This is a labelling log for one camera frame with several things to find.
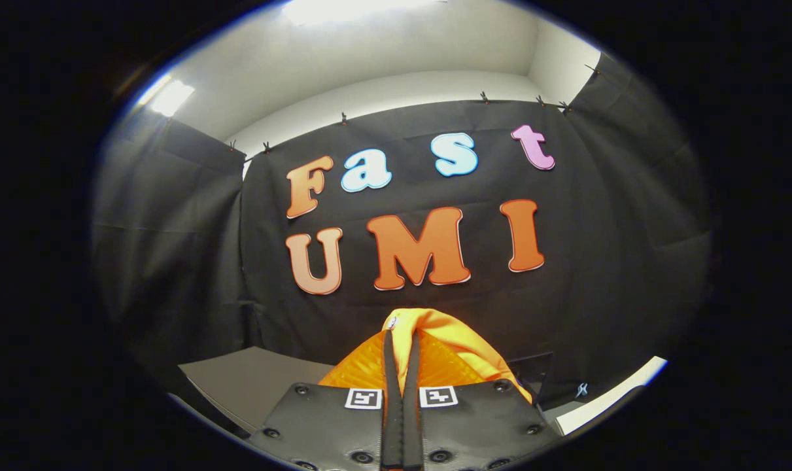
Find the ceiling light panel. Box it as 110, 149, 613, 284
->
148, 77, 196, 119

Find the black backdrop cloth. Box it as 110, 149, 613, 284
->
92, 52, 714, 408

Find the grey flat board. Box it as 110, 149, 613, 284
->
177, 346, 336, 437

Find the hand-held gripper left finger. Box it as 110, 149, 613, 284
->
247, 329, 404, 471

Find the yellow polo shirt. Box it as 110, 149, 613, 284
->
381, 307, 534, 404

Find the white side table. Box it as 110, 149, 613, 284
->
555, 356, 668, 436

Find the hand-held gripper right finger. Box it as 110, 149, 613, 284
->
404, 330, 561, 471

